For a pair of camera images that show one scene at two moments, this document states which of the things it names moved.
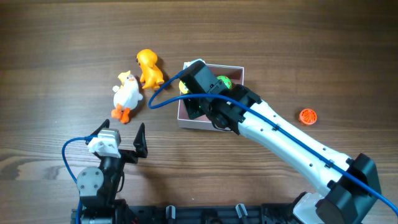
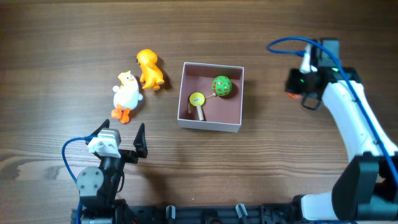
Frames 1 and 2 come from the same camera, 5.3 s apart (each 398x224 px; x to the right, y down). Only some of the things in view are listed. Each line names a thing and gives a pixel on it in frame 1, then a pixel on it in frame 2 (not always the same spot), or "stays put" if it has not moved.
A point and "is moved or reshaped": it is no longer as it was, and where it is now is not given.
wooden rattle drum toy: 182,88 is moved or reshaped
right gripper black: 193,106 to 296,83
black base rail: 242,213 stays put
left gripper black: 125,154 stays put
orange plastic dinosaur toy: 151,77 stays put
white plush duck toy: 127,97 stays put
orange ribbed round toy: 308,116 to 294,96
